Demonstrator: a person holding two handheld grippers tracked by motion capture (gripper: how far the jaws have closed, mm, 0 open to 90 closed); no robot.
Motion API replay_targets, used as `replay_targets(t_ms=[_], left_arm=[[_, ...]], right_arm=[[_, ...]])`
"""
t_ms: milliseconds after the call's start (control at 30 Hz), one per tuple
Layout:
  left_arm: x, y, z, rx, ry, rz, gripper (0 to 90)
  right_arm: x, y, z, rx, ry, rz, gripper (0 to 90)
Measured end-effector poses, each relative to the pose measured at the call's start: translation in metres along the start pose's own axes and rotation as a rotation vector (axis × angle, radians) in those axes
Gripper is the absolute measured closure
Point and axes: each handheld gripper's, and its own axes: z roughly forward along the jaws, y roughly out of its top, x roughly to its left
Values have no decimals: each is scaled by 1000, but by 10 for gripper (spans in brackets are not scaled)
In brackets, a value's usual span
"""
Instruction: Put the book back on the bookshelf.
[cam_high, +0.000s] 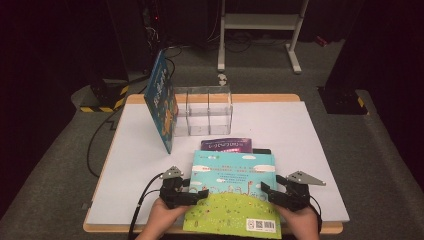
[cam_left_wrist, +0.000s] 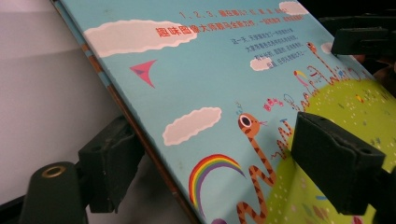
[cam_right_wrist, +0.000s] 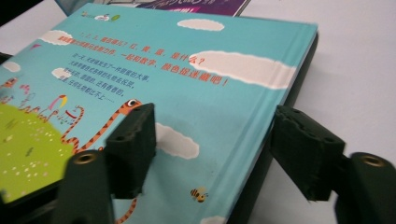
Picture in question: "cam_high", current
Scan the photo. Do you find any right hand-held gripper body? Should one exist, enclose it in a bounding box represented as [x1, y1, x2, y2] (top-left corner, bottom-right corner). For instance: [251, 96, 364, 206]
[268, 170, 327, 212]

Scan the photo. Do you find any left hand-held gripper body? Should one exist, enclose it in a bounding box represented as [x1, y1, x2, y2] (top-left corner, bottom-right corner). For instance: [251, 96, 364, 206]
[158, 165, 202, 210]

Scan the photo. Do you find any light blue green picture book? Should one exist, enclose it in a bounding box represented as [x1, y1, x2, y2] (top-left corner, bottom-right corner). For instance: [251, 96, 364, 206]
[182, 149, 283, 240]

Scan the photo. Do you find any purple book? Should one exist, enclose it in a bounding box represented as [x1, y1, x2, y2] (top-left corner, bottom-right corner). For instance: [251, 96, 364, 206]
[200, 137, 254, 154]

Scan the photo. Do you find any clear acrylic book rack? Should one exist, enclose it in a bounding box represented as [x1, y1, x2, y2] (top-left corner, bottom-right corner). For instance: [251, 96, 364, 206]
[172, 85, 234, 138]

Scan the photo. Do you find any dark blue picture book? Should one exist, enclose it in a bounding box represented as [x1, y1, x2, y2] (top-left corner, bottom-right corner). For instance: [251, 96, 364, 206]
[143, 49, 180, 155]

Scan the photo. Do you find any person's left hand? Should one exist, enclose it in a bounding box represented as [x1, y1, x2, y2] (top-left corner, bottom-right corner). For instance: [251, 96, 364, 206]
[145, 198, 195, 235]

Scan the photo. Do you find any person's right hand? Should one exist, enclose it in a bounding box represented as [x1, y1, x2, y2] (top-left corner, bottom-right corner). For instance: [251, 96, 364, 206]
[275, 203, 321, 240]

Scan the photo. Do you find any white table mat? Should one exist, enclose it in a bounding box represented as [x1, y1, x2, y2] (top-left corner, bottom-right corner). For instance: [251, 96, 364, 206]
[85, 101, 350, 225]

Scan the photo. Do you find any wooden table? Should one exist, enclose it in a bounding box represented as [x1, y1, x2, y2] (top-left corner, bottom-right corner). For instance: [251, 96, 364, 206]
[82, 93, 344, 235]

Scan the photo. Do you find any black yellow striped stand base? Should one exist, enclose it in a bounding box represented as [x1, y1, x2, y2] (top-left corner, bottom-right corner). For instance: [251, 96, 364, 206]
[79, 78, 130, 114]
[318, 85, 370, 116]

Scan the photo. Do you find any white metal stand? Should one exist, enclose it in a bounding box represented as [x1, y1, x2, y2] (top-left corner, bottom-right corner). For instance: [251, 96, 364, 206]
[217, 0, 310, 75]

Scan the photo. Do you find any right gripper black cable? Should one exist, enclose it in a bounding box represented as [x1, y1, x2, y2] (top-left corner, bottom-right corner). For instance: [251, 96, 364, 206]
[308, 194, 324, 234]

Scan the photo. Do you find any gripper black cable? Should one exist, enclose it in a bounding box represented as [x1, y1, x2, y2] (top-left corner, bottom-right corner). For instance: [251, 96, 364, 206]
[308, 194, 324, 234]
[128, 172, 165, 240]

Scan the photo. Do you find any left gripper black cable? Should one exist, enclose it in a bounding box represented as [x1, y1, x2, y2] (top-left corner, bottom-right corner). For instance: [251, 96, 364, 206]
[128, 172, 165, 240]

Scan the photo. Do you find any long black floor cable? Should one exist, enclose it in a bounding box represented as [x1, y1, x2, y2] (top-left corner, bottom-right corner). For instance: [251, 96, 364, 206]
[86, 71, 158, 178]

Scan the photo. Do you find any dark equipment rack with wires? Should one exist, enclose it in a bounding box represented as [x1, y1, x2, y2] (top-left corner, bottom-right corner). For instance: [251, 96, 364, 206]
[141, 0, 168, 74]

